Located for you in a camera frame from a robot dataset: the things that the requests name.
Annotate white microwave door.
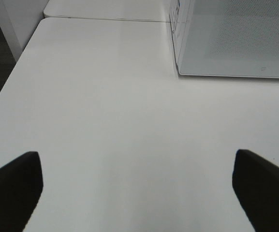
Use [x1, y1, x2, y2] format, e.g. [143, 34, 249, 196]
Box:
[182, 0, 279, 78]

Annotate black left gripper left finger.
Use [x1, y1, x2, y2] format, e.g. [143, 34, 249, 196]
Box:
[0, 151, 44, 232]

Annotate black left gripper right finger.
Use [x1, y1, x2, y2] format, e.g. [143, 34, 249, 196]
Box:
[232, 149, 279, 232]

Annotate white microwave oven body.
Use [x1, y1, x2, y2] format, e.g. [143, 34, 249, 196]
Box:
[169, 0, 196, 75]

